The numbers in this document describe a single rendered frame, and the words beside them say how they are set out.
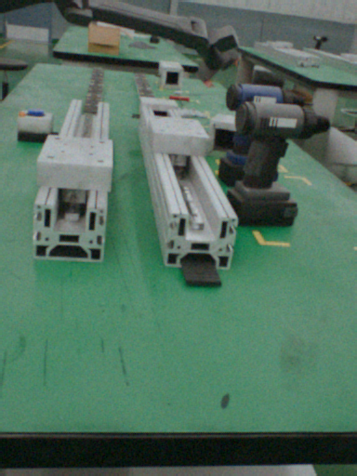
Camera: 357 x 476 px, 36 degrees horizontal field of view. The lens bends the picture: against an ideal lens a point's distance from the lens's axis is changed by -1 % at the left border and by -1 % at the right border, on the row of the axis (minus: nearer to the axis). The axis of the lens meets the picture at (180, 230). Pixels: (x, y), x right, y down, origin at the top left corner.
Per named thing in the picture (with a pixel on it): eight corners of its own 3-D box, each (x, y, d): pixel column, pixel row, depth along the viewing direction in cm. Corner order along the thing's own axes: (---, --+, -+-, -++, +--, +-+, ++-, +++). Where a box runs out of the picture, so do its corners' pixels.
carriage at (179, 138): (145, 145, 123) (148, 114, 120) (193, 149, 124) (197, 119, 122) (150, 165, 108) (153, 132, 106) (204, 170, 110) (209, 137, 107)
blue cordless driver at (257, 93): (211, 177, 126) (225, 80, 118) (288, 179, 132) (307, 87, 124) (222, 187, 120) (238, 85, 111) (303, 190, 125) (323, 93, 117)
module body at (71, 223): (70, 130, 151) (72, 99, 148) (106, 133, 153) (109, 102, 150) (33, 258, 78) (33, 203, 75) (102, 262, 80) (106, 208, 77)
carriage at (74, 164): (46, 171, 97) (48, 134, 95) (109, 177, 99) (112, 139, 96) (35, 204, 83) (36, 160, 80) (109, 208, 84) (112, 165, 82)
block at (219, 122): (204, 146, 153) (208, 112, 149) (244, 152, 151) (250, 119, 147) (196, 153, 144) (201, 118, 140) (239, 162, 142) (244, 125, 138)
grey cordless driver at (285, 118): (217, 211, 106) (234, 97, 97) (308, 212, 111) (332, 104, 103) (231, 227, 99) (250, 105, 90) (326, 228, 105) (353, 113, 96)
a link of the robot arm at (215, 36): (187, 20, 162) (191, 44, 158) (223, 6, 158) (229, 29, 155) (202, 45, 172) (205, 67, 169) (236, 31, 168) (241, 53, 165)
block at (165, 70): (152, 84, 249) (154, 62, 245) (177, 86, 252) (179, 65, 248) (155, 87, 240) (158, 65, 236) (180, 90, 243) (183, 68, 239)
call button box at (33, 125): (21, 133, 142) (21, 109, 140) (59, 136, 144) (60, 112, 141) (17, 140, 135) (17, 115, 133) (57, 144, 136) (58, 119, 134)
